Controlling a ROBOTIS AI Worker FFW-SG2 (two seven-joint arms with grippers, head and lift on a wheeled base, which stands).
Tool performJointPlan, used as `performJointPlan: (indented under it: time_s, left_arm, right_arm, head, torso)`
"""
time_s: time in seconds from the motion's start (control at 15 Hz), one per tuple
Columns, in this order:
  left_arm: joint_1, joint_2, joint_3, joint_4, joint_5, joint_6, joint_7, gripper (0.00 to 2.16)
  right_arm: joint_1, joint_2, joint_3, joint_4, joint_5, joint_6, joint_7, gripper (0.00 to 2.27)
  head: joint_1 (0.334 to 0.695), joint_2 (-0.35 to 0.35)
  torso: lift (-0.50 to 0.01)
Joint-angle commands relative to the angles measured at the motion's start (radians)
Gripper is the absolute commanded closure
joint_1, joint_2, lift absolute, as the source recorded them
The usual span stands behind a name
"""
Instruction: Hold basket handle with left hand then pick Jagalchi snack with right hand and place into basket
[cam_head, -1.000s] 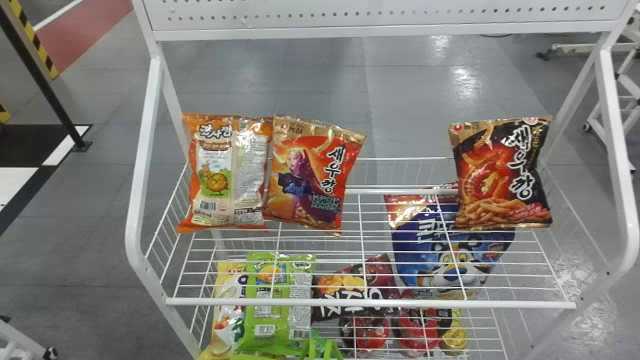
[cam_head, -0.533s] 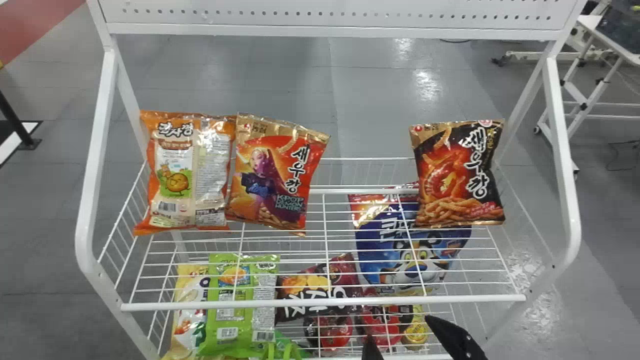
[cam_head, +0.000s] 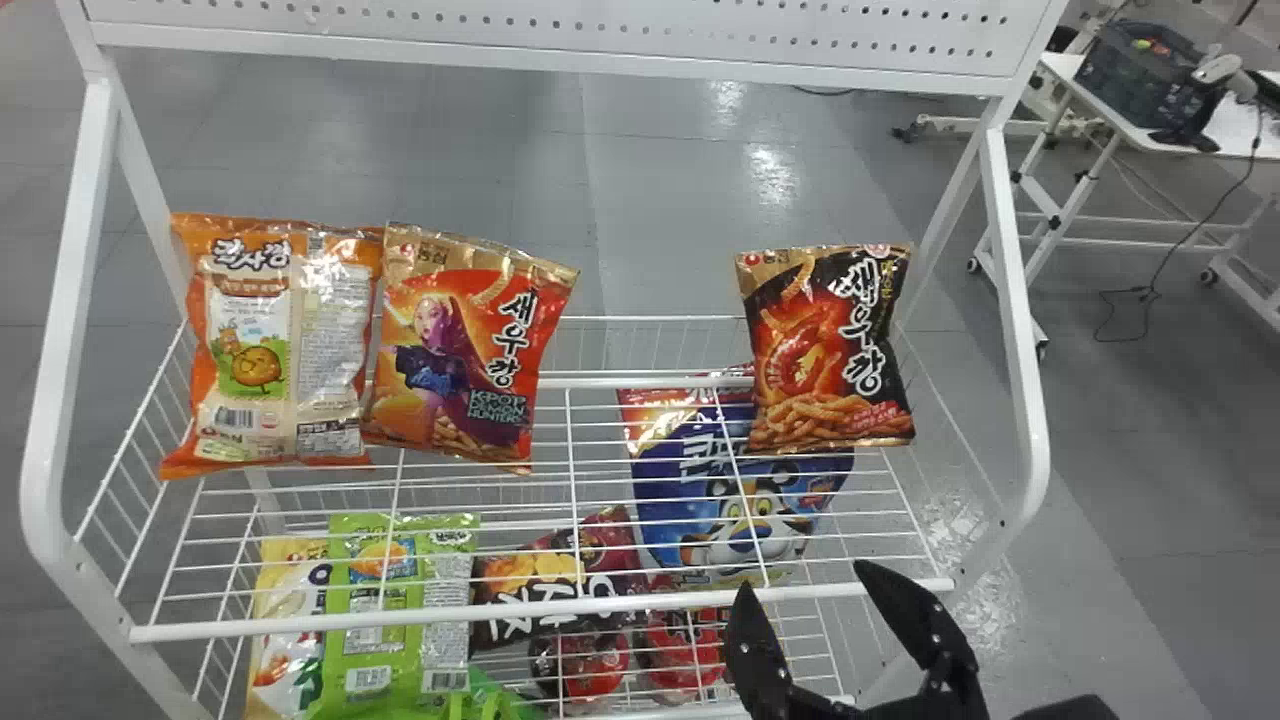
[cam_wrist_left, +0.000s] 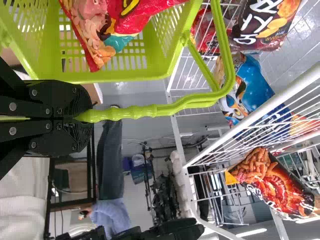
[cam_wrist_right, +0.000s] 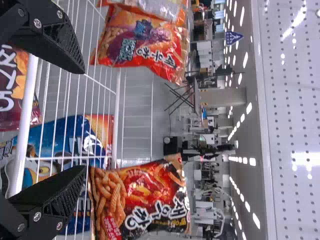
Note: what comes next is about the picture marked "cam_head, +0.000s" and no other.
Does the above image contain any green snack packet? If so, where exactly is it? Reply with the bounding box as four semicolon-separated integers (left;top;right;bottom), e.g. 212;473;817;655
308;511;483;720

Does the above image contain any white side table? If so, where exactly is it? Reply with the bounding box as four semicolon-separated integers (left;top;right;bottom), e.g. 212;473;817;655
966;50;1280;337

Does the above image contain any black and red snack packet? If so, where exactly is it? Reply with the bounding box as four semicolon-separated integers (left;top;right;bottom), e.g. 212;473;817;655
734;242;918;457

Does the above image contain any hand scanner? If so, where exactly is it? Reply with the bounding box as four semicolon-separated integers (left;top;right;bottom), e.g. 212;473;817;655
1189;53;1261;103

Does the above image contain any yellow and white snack packet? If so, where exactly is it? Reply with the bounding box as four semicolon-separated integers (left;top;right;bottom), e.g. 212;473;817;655
244;536;333;720

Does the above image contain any dark blue basket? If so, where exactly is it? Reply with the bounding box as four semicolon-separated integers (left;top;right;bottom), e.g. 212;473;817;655
1074;19;1209;132

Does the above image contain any white wire rack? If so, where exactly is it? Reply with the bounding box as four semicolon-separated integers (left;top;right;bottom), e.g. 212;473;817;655
18;0;1073;720

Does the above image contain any blue cereal bag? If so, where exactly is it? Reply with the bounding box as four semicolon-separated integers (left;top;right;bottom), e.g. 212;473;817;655
616;364;857;592

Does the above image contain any red and gold snack packet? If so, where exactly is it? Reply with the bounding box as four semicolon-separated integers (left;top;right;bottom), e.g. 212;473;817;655
360;221;582;477

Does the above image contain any black cable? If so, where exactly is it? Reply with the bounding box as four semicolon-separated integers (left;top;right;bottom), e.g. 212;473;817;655
1092;108;1269;344

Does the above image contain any orange snack packet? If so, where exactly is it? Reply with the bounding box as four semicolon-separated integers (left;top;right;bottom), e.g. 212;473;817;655
158;211;387;482

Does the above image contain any black stand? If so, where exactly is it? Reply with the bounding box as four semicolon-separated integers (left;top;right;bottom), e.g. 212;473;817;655
1147;84;1224;154

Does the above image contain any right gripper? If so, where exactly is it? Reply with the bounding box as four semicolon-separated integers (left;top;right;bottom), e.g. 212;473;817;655
721;559;995;720

